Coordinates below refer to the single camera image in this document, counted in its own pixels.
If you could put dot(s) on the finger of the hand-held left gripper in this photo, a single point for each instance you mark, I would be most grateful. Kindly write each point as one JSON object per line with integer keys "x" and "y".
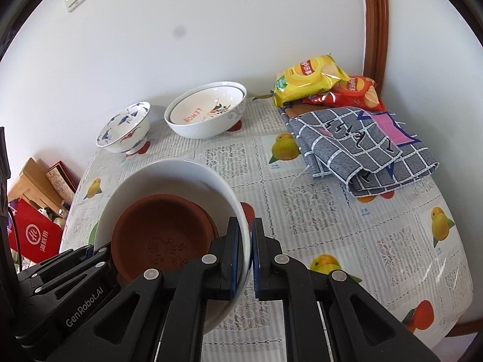
{"x": 56, "y": 264}
{"x": 83, "y": 275}

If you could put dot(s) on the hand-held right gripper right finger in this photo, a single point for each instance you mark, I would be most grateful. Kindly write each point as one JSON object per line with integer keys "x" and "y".
{"x": 256, "y": 264}

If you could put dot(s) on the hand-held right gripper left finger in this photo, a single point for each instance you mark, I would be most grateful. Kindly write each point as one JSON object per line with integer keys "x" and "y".
{"x": 234, "y": 260}

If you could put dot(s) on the plain white bowl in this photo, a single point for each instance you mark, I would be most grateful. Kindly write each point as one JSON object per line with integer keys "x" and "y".
{"x": 177, "y": 177}

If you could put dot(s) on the large white nested bowls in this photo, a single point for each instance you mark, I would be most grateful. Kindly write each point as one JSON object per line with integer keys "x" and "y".
{"x": 207, "y": 128}

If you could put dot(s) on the red paper bag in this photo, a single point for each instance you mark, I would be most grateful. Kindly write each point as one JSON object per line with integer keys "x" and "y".
{"x": 36, "y": 233}

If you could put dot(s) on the patterned cardboard box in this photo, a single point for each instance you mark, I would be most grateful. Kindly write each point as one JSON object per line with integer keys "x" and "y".
{"x": 62, "y": 183}

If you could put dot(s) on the cardboard boxes on floor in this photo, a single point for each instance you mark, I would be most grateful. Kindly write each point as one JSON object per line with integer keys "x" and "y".
{"x": 30, "y": 181}

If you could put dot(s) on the fruit print tablecloth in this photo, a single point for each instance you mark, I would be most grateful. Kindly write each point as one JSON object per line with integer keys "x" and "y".
{"x": 339, "y": 233}

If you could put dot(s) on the blue floral footed bowl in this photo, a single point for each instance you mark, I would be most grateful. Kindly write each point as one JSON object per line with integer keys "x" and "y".
{"x": 124, "y": 132}

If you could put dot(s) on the grey checked cloth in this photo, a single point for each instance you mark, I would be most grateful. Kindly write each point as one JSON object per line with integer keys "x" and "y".
{"x": 358, "y": 151}

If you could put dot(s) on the white bowl with orange print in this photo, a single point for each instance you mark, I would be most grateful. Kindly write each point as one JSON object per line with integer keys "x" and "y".
{"x": 203, "y": 109}

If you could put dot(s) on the yellow chips bag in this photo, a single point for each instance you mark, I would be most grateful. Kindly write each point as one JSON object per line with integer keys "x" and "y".
{"x": 309, "y": 79}

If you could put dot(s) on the red chips bag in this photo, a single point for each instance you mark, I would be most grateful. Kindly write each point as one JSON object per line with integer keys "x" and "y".
{"x": 358, "y": 92}

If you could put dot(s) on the wooden door frame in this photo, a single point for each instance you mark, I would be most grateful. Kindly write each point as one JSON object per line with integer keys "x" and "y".
{"x": 377, "y": 26}

